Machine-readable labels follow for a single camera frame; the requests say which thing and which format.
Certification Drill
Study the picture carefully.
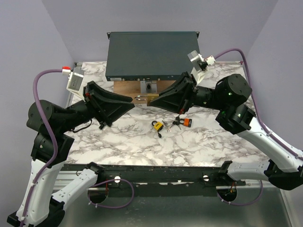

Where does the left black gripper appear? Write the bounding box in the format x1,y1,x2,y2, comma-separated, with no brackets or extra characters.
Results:
59,80,136,132

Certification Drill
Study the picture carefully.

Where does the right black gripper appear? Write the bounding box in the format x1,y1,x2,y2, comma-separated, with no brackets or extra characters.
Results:
148,72,226,115

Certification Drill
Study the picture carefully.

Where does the brass padlock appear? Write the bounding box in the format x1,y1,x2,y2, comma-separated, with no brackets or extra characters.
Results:
133,93,159,105

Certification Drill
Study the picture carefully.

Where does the orange padlock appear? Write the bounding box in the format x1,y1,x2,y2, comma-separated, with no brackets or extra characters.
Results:
180,118,192,128

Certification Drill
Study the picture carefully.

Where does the yellow padlock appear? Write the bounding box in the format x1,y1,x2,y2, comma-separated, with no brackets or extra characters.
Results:
151,121,164,131

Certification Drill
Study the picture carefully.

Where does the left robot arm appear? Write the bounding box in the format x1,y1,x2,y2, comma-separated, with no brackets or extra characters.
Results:
7,81,134,227

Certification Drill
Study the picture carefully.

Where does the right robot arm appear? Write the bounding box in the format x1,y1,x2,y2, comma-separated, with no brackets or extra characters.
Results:
147,72,303,191

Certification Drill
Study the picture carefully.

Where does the wooden board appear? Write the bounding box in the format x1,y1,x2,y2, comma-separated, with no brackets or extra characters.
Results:
113,80,175,98

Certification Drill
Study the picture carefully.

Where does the grey metal lock mount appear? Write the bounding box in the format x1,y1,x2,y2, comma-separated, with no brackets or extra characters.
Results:
140,80,157,94

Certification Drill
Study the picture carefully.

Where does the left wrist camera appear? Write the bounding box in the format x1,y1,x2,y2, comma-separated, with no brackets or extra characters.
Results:
66,68,84,99

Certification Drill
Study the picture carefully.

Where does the dark green network switch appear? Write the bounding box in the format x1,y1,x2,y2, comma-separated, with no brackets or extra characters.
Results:
105,31,200,81

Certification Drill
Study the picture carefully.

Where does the black metal base rail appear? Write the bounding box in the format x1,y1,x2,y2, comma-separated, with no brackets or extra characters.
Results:
59,163,247,198

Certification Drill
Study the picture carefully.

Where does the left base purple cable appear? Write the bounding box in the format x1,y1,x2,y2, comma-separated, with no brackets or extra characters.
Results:
87,179,134,210

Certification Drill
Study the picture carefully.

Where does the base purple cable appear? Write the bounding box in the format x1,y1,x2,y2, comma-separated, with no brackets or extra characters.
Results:
216,182,264,207
87,179,134,210

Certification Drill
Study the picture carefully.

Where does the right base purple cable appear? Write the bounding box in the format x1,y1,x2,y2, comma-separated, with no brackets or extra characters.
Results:
216,182,264,207

